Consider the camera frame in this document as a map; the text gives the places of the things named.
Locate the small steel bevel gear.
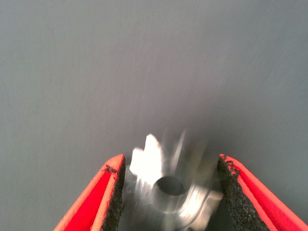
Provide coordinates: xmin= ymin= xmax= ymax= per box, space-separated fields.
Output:
xmin=120 ymin=127 xmax=224 ymax=231

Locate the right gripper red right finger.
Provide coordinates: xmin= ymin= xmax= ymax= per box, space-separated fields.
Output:
xmin=217 ymin=154 xmax=308 ymax=231

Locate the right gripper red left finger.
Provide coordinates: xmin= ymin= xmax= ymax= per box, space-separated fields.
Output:
xmin=53 ymin=154 xmax=127 ymax=231

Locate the dark grey table cloth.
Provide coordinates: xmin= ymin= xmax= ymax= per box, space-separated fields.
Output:
xmin=0 ymin=0 xmax=308 ymax=231

